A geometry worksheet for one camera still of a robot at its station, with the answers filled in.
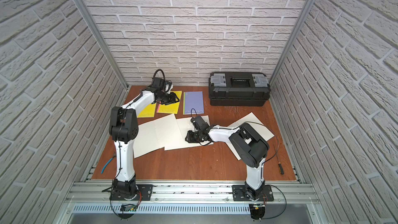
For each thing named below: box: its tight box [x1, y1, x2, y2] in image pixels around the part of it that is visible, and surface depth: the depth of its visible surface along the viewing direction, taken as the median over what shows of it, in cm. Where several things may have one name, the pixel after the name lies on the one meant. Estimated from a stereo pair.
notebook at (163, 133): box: [133, 113, 186, 159], surface depth 95 cm
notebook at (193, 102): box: [182, 91, 205, 115], surface depth 112 cm
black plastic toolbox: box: [208, 71, 272, 107], surface depth 100 cm
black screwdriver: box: [273, 144, 285, 175], surface depth 83 cm
